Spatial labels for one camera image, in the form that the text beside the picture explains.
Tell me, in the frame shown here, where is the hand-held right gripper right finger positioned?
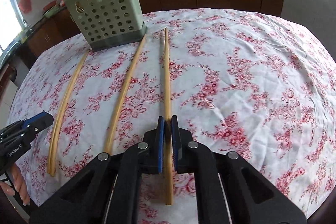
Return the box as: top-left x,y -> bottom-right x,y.
171,115 -> 307,224

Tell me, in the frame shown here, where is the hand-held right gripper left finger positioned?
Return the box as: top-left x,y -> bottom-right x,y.
29,116 -> 165,224

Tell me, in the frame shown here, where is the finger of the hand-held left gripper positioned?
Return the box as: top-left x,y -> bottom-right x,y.
0,120 -> 28,139
25,112 -> 54,137

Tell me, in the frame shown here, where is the wooden chopstick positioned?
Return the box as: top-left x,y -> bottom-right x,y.
48,50 -> 90,177
103,34 -> 147,154
163,27 -> 174,206

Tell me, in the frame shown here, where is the green perforated utensil holder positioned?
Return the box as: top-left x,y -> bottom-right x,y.
64,0 -> 148,52

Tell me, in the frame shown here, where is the person's left hand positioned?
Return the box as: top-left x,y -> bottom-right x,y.
0,164 -> 31,207

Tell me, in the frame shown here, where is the floral white red tablecloth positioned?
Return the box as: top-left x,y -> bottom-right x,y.
7,8 -> 336,224

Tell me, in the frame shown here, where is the red plastic bag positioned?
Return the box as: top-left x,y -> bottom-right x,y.
19,0 -> 33,13

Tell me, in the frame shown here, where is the aluminium frame window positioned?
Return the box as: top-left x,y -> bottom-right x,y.
0,0 -> 24,56

